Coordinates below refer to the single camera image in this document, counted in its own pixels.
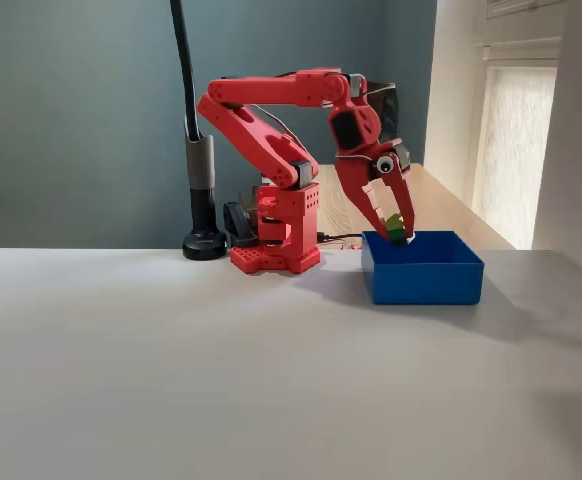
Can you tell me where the green lego brick stack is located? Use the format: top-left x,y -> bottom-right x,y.
384,213 -> 408,249

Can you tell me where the blue plastic bin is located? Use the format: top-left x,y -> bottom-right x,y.
360,229 -> 486,306

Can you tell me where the dark wooden chair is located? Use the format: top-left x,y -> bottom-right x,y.
366,82 -> 400,149

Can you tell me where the light wooden table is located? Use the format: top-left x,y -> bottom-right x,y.
314,162 -> 517,251

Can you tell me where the white window blind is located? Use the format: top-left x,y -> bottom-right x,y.
472,42 -> 563,250

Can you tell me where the black table clamp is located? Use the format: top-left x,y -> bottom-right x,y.
222,200 -> 260,249

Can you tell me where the black gooseneck stand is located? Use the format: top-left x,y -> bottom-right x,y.
169,0 -> 231,261

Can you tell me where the black power cable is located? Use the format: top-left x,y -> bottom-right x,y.
317,230 -> 366,247

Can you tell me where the robot servo wire loop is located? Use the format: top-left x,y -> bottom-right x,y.
250,103 -> 300,144

